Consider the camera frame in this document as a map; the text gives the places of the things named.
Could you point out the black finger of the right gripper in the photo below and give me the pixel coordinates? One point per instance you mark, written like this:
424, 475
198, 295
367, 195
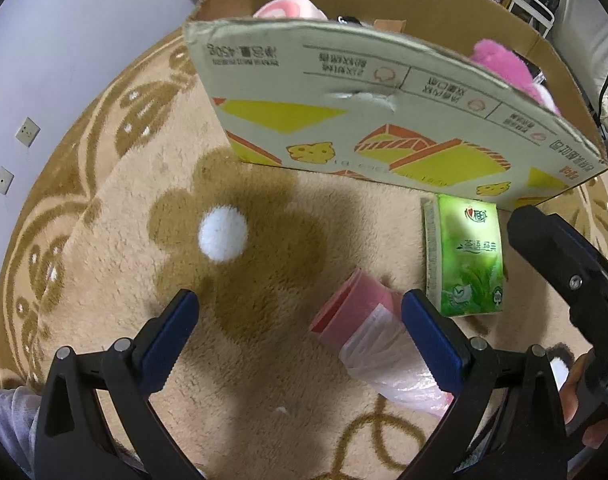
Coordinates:
563, 257

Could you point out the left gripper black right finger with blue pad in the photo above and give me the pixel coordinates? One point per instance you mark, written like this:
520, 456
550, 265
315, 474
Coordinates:
505, 420

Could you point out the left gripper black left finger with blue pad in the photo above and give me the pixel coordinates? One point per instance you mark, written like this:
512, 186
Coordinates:
73, 440

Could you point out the green tissue pack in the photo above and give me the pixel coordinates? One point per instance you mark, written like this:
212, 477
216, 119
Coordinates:
463, 256

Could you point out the pink plastic bag roll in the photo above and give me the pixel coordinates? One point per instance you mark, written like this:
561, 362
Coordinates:
361, 325

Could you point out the pink plush toy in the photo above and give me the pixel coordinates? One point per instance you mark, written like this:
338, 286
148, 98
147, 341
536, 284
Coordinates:
508, 66

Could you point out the pink white swirl plush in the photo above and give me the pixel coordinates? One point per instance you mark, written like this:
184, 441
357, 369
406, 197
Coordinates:
298, 9

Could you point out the person's right hand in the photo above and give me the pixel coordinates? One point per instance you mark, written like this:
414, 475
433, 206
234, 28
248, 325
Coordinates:
594, 435

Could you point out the beige patterned carpet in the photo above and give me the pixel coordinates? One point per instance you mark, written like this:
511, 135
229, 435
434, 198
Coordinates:
149, 197

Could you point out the open cardboard box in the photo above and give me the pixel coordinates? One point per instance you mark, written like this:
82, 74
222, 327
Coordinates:
386, 90

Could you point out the lower wall socket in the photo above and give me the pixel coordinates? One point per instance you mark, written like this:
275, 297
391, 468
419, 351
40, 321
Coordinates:
6, 179

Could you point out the wall socket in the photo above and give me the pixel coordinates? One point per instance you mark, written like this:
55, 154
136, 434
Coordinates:
27, 132
6, 179

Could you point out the white wire rack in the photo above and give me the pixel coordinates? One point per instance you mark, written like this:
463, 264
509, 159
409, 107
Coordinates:
535, 13

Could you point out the upper wall socket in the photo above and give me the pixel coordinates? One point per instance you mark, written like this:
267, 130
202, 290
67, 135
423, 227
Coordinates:
27, 132

